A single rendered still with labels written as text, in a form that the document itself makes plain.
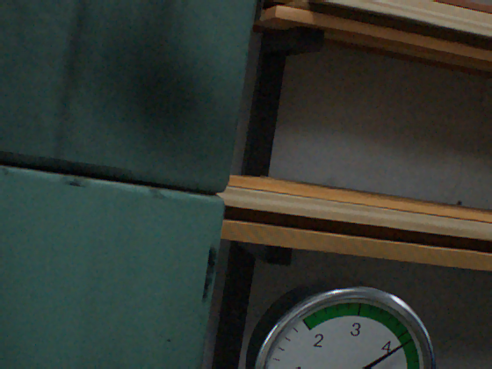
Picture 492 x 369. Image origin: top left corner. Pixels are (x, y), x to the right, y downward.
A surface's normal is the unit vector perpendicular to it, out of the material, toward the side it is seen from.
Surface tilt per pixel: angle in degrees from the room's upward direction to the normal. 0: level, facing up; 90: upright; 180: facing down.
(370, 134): 90
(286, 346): 90
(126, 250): 90
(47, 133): 90
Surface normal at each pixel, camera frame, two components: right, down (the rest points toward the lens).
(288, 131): 0.20, 0.08
